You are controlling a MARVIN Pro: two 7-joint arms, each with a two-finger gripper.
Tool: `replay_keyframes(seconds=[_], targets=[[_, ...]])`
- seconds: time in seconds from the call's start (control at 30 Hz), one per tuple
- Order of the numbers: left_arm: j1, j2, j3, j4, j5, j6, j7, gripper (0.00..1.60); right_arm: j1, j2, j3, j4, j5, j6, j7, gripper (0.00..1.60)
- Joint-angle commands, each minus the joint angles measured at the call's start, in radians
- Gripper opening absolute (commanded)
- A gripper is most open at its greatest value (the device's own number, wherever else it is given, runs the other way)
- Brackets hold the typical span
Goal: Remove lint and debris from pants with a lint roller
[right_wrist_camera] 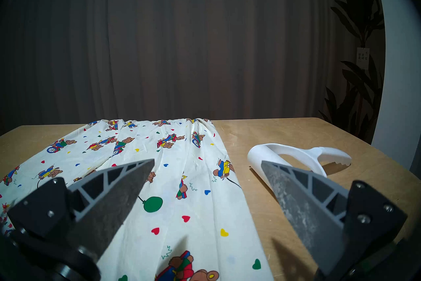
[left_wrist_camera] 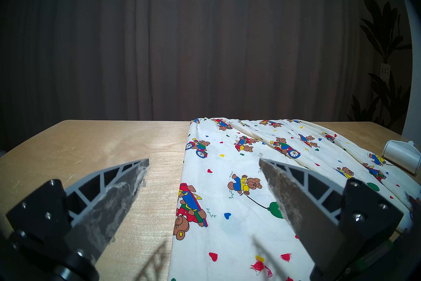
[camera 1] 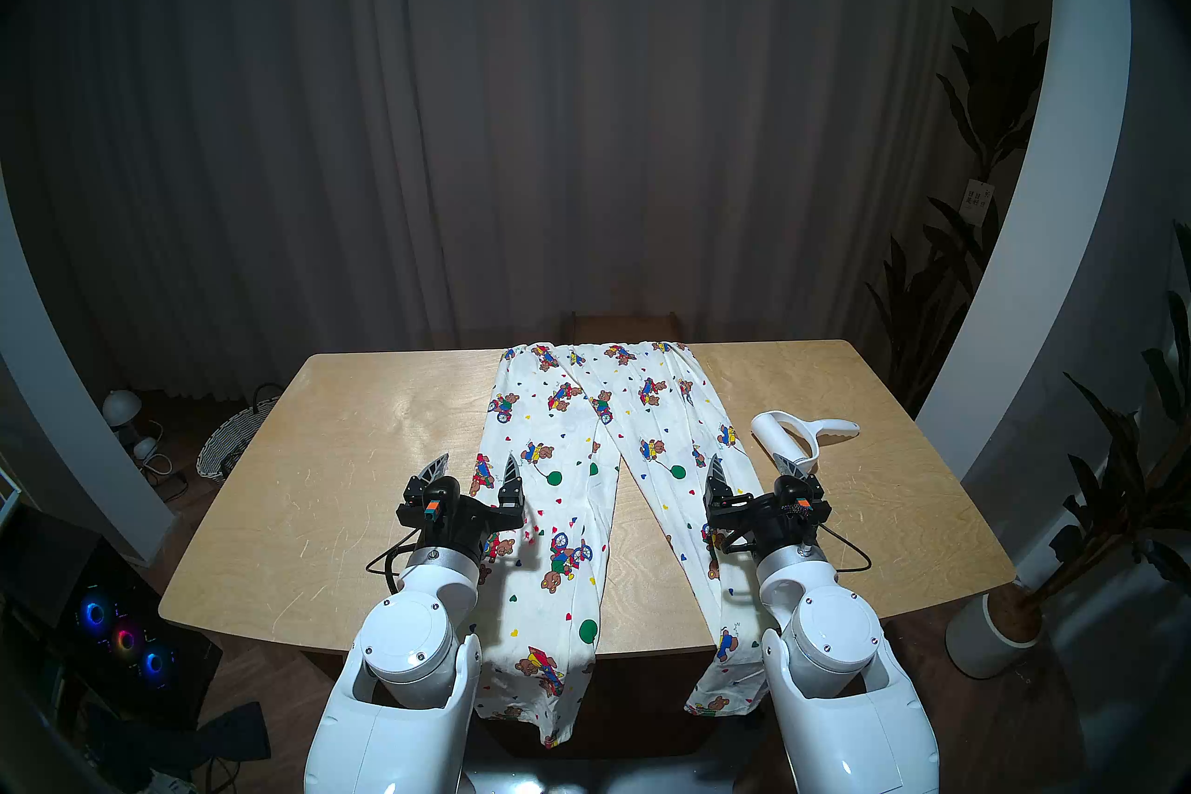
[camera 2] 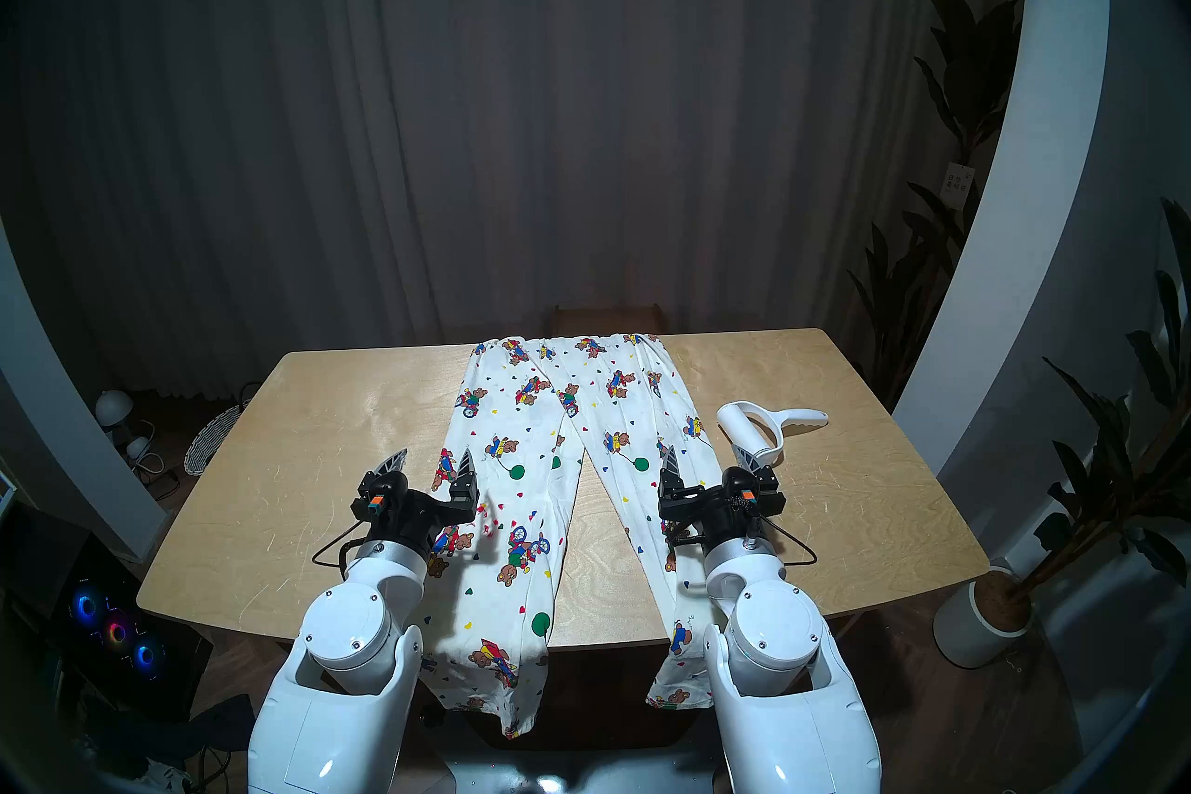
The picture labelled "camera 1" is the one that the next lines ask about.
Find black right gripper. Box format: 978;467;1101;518
704;454;831;558

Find narrow white arch pillar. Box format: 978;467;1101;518
0;169;176;565

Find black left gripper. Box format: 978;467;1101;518
397;454;524;565

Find wide white arch pillar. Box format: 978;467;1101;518
917;0;1131;481

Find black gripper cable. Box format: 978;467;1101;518
819;522;873;574
366;527;424;598

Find white lint roller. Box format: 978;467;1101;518
750;411;861;477

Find white wire basket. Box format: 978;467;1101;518
196;397;280;481

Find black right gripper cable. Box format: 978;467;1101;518
819;522;873;574

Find white bear print pants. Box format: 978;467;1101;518
470;342;792;748

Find potted plant in white pot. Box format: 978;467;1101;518
946;220;1191;680

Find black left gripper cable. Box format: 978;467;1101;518
366;527;424;598

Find grey pleated curtain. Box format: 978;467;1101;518
0;0;1052;404

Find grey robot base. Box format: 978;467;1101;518
461;755;792;794

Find black computer with RGB fans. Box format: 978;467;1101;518
0;504;224;733

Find tall dark leafy plant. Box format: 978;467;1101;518
865;6;1050;416

